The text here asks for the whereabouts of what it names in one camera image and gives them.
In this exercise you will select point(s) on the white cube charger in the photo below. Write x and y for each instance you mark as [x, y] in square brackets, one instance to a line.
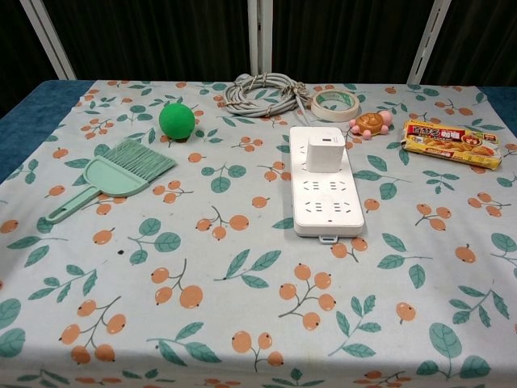
[325, 157]

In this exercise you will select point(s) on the white power strip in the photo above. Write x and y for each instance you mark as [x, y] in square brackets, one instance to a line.
[323, 202]

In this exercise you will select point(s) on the mint green hand brush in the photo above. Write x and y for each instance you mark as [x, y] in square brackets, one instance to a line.
[133, 159]

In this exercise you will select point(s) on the floral orange fruit tablecloth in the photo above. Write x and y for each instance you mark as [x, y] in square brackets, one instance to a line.
[242, 283]

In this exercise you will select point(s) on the green foam ball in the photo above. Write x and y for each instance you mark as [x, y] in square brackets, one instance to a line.
[177, 121]

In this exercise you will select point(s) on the cream tape roll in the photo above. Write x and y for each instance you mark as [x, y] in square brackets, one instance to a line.
[335, 115]

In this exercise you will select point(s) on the pink and orange turtle toy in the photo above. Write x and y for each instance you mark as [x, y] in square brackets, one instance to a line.
[369, 123]

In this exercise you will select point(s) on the mint green dustpan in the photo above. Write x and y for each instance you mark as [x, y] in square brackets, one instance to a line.
[109, 178]

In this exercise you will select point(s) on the black curtain panel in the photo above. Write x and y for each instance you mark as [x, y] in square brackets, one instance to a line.
[484, 40]
[161, 36]
[343, 36]
[16, 60]

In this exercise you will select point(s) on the yellow curry packet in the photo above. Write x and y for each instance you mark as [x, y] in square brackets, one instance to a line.
[444, 145]

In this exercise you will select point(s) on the white frame post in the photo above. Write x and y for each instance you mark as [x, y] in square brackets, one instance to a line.
[260, 36]
[48, 40]
[430, 40]

